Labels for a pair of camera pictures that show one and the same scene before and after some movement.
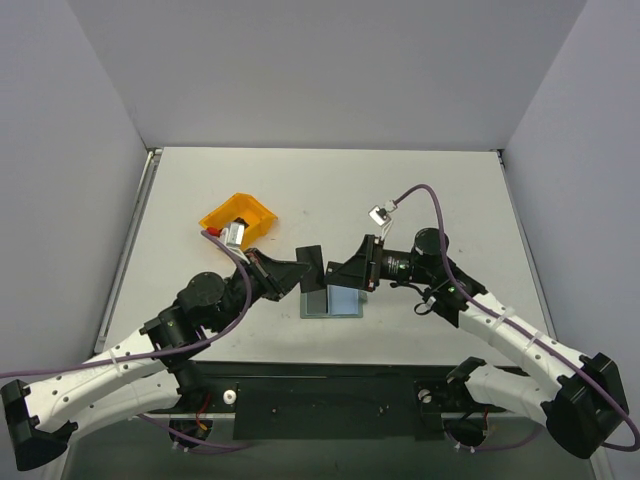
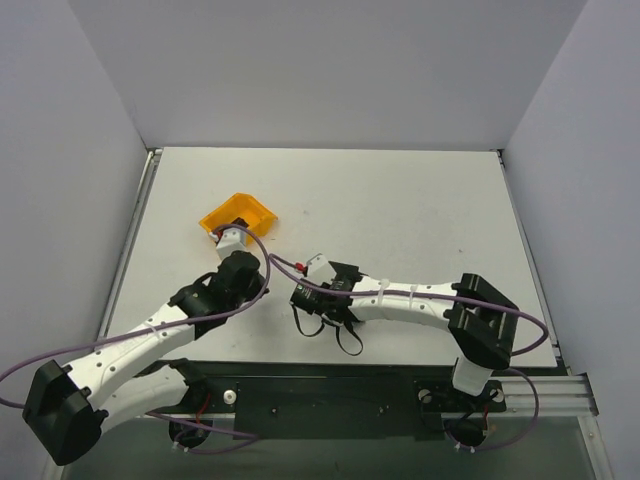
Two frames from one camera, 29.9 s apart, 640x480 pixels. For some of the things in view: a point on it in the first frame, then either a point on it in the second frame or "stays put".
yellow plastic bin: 243,206 stays put
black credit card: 240,220 stays put
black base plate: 336,400 stays put
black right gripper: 374,263 to 305,294
